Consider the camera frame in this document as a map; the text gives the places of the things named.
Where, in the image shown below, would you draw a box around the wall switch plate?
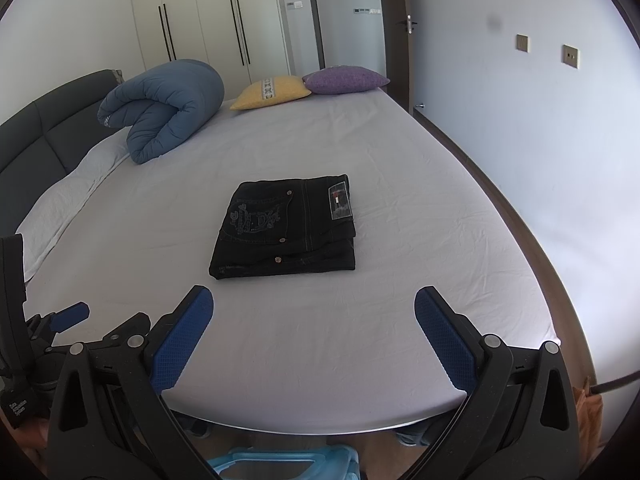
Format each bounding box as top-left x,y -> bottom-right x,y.
515,35 -> 529,53

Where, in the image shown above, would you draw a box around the yellow pillow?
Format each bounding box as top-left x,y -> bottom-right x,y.
230,76 -> 311,112

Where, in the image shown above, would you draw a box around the black jeans pants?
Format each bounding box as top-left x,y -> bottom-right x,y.
209,174 -> 356,281

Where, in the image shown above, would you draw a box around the wall socket plate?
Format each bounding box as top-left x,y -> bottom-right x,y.
562,44 -> 579,70

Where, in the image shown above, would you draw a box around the dark grey headboard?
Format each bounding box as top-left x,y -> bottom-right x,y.
0,70 -> 124,236

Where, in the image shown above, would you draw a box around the brown door with handle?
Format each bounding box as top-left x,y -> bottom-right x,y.
381,0 -> 416,114

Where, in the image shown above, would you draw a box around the blue folded duvet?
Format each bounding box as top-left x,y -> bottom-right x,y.
98,58 -> 224,165

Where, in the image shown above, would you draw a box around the brown wooden bed frame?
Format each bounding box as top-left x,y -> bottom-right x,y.
390,94 -> 597,387

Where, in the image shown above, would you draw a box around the light blue plastic stool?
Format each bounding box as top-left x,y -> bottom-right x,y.
207,443 -> 362,480

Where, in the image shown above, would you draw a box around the cream wardrobe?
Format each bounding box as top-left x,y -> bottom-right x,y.
131,0 -> 291,100

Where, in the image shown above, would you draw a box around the purple pillow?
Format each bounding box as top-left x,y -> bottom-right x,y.
303,65 -> 390,96

